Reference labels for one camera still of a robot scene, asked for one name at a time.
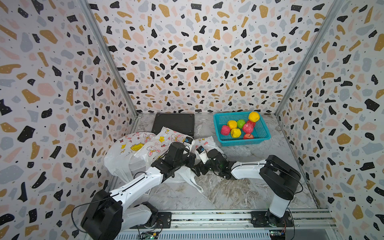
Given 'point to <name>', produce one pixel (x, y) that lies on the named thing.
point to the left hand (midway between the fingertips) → (198, 154)
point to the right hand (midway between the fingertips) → (195, 163)
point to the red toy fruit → (253, 123)
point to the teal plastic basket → (261, 132)
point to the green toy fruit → (240, 123)
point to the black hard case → (184, 123)
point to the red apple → (248, 136)
